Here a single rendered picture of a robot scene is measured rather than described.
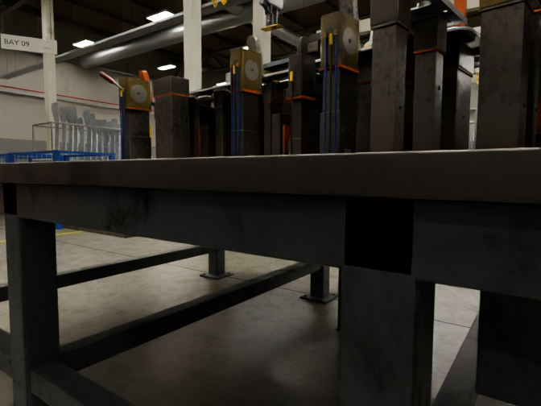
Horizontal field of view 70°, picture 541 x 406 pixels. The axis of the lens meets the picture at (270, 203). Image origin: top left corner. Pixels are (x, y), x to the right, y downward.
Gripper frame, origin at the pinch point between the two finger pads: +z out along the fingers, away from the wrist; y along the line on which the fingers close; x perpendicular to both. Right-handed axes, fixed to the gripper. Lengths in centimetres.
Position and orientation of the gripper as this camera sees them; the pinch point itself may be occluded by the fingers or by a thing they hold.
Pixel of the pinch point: (271, 21)
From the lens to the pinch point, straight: 161.8
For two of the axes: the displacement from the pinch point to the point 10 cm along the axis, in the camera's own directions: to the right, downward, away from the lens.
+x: 8.1, 0.5, -5.9
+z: 0.0, 10.0, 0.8
